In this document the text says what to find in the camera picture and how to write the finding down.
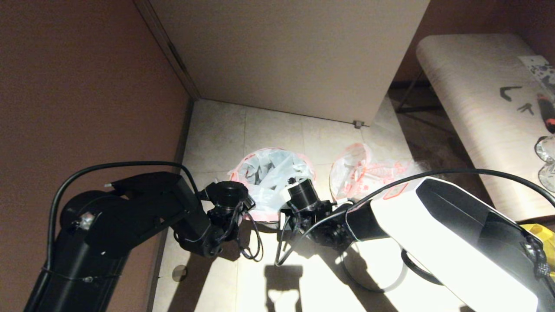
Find red-printed plastic bag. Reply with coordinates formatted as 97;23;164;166
330;143;418;202

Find white trash bag red trim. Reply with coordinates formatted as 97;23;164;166
229;147;316;223

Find grey bin rim ring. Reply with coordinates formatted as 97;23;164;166
340;243;409;293

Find clear plastic bag dark contents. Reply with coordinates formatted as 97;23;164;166
412;145;477;176

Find yellow plastic bag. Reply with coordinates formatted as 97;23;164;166
519;223;555;280

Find white door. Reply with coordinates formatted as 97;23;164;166
147;0;431;126

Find light wood-grain table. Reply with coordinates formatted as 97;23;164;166
395;33;555;222

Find clear shiny glass item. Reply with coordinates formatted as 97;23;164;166
534;135;555;164
538;164;555;194

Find white patterned paper sheet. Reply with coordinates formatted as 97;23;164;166
519;54;555;92

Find black cylindrical left wrist camera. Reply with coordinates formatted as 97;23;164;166
203;181;255;211

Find black cylindrical wrist camera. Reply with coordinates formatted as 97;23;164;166
203;181;255;211
284;178;322;211

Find black cylindrical right wrist camera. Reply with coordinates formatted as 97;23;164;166
284;178;322;211

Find black red handle screwdriver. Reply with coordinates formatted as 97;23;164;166
538;93;555;134

